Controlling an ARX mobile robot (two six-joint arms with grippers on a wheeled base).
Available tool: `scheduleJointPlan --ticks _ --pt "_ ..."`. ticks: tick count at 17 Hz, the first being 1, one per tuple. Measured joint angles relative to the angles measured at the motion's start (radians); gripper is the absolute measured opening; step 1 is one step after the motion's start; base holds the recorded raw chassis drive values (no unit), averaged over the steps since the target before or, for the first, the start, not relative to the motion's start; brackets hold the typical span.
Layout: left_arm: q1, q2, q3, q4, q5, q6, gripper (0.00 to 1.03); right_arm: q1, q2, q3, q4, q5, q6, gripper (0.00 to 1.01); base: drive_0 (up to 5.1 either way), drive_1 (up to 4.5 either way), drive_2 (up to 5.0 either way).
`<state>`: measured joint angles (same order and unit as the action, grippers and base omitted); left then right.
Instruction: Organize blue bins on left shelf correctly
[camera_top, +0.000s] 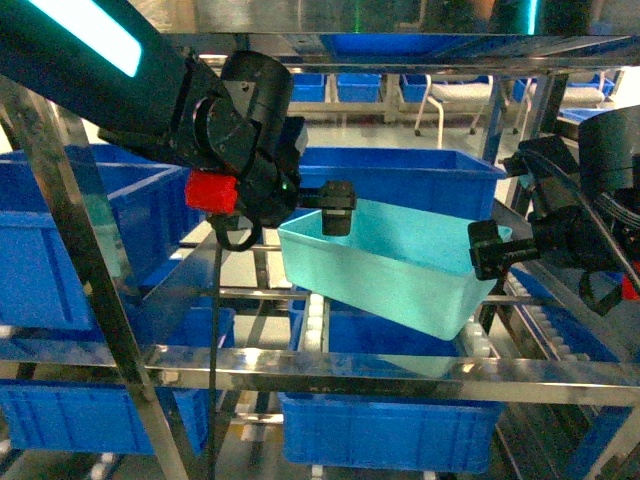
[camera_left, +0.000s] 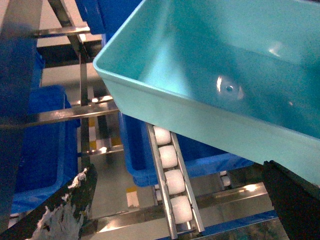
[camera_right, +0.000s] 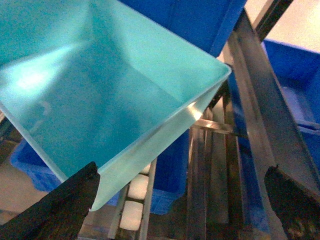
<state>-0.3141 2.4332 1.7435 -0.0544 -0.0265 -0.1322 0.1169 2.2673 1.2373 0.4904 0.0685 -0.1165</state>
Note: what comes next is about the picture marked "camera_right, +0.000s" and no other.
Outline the white roller track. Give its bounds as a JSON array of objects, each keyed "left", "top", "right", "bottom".
[{"left": 107, "top": 159, "right": 157, "bottom": 240}]

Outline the steel shelf frame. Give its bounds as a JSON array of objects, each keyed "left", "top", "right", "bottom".
[{"left": 184, "top": 0, "right": 320, "bottom": 240}]

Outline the blue bin behind teal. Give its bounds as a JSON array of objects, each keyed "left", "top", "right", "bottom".
[{"left": 122, "top": 0, "right": 247, "bottom": 57}]

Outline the blue bin right side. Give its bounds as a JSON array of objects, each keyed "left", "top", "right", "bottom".
[{"left": 227, "top": 37, "right": 320, "bottom": 236}]

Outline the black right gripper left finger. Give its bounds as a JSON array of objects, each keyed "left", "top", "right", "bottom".
[{"left": 0, "top": 161, "right": 100, "bottom": 240}]

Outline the blue bin lower shelf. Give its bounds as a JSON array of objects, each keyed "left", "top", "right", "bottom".
[{"left": 9, "top": 129, "right": 191, "bottom": 216}]

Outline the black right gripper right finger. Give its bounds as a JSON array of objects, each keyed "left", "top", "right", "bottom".
[{"left": 264, "top": 166, "right": 320, "bottom": 240}]

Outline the teal plastic bin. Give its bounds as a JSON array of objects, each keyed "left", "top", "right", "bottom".
[{"left": 0, "top": 0, "right": 231, "bottom": 211}]

